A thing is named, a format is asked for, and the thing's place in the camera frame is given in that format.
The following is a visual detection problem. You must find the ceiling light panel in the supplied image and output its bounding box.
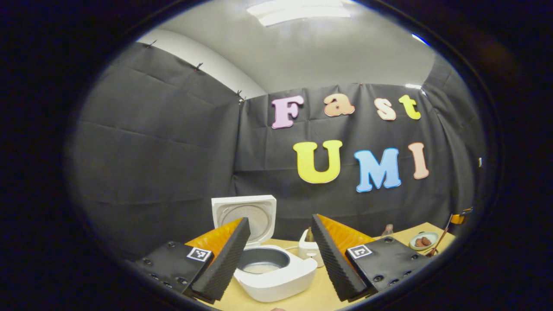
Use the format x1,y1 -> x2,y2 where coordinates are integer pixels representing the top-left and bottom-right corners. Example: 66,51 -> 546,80
247,0 -> 352,27

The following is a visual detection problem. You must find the brown wooden spoon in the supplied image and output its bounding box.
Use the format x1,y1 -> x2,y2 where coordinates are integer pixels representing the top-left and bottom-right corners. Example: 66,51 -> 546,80
427,214 -> 453,258

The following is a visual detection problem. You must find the black backdrop cloth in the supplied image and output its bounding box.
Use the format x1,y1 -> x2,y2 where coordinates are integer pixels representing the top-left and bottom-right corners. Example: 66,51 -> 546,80
65,41 -> 489,264

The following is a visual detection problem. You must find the white toaster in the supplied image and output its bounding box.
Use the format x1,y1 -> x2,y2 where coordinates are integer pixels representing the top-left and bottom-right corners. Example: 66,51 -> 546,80
298,229 -> 325,268

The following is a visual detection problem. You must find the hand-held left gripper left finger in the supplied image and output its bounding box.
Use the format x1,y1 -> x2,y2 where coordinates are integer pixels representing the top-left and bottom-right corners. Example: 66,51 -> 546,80
134,217 -> 251,303

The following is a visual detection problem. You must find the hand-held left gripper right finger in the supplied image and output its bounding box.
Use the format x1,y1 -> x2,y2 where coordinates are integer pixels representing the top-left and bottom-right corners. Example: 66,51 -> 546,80
311,214 -> 432,302

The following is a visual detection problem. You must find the white rice cooker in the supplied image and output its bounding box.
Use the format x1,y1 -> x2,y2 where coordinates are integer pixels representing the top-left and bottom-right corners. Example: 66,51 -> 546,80
212,195 -> 318,303

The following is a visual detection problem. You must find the light green plate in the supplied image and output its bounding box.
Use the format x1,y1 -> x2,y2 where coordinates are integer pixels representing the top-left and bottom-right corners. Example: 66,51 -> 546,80
409,232 -> 439,251

